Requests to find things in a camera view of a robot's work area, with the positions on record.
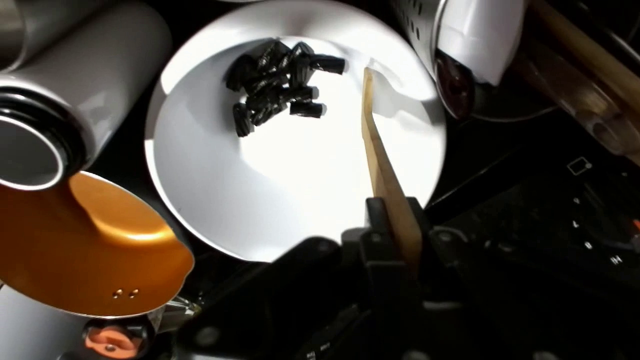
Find wooden spoon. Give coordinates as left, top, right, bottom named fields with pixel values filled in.
left=359, top=62, right=426, bottom=269

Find copper pot with orange handles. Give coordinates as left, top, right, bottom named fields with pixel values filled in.
left=0, top=170, right=198, bottom=360

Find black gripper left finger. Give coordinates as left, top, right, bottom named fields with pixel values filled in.
left=176, top=198, right=435, bottom=360

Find large white bowl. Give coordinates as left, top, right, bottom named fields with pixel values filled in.
left=144, top=0, right=448, bottom=265

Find black electric stove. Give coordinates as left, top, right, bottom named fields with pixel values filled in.
left=86, top=0, right=640, bottom=360

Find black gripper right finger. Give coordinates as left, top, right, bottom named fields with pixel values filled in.
left=405, top=198, right=640, bottom=360

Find stainless steel tumbler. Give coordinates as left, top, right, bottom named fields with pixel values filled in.
left=0, top=0, right=103, bottom=73

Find white spatula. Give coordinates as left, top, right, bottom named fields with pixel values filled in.
left=435, top=0, right=529, bottom=90

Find black pieces in bowl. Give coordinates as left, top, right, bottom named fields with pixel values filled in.
left=224, top=39, right=347, bottom=141

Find perforated steel utensil holder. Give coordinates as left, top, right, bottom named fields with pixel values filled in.
left=388, top=0, right=555, bottom=127

